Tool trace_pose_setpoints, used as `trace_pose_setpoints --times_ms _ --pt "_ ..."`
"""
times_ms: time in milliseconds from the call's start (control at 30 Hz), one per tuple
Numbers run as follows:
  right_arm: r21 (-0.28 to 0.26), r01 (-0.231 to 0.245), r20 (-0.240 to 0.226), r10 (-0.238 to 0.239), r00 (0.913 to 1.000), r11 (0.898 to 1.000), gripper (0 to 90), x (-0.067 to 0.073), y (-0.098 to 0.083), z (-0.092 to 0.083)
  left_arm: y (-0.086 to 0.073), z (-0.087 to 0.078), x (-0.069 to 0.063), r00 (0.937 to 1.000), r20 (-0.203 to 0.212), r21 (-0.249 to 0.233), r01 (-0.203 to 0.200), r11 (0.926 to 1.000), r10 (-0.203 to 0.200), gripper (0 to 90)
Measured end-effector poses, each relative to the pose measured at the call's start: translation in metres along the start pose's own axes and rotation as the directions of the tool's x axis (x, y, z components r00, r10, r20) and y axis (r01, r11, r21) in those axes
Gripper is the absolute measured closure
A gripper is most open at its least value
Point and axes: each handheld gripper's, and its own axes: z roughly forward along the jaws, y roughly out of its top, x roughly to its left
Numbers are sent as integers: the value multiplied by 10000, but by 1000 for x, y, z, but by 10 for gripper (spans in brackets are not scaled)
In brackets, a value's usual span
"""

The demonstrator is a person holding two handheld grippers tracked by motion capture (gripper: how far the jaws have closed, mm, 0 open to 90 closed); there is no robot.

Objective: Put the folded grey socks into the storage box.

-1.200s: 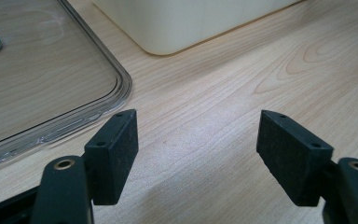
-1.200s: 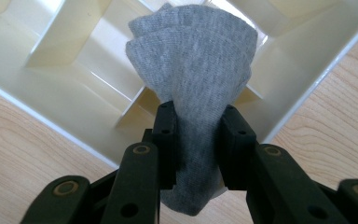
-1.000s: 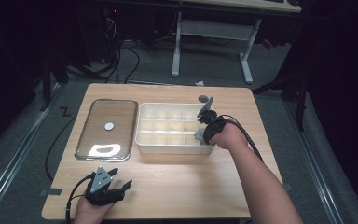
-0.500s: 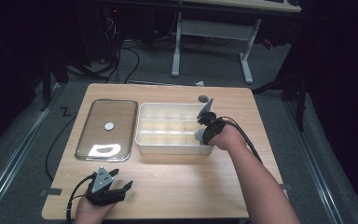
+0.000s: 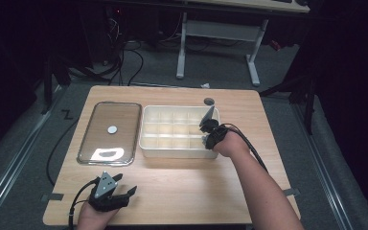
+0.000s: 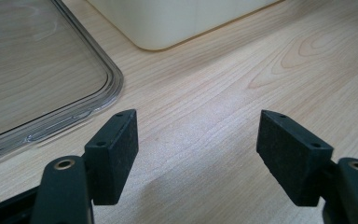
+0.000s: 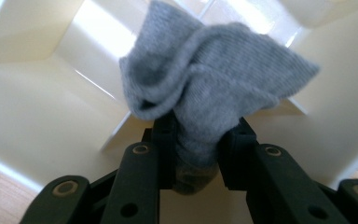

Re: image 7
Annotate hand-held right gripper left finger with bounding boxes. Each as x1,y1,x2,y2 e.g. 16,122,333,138
101,111,178,224

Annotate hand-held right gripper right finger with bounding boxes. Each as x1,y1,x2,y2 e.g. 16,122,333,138
218,117,349,224

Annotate white storage box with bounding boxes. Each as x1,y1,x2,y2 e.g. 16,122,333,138
0,0,358,224

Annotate grey sock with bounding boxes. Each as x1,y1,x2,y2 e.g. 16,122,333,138
118,0,321,196

